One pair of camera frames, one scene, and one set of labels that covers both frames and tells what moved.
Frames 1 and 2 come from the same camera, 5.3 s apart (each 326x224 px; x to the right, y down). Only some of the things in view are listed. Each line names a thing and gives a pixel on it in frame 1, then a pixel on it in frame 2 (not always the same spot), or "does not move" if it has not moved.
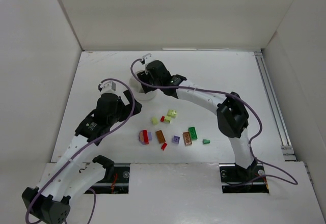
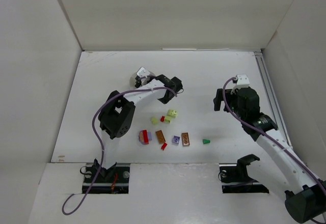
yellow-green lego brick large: [172, 113] does not move
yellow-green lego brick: [167, 119] does not move
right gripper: [146, 83] → [219, 99]
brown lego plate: [160, 136] does not move
